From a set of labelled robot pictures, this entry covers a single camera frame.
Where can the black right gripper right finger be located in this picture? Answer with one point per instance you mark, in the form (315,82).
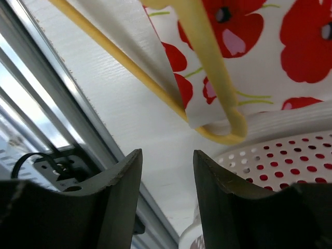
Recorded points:
(238,214)

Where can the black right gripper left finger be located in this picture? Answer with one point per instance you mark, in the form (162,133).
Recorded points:
(24,240)

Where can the red poppy print cloth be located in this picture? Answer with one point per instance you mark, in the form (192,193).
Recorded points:
(277,53)

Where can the yellow hanger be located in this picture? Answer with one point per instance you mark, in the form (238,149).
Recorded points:
(195,23)

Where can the white laundry basket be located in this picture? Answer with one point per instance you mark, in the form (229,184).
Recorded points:
(285,149)

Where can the white slotted cable duct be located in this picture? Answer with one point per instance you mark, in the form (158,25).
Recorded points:
(8,160)

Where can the aluminium mounting rail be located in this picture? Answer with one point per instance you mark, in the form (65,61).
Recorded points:
(53,87)

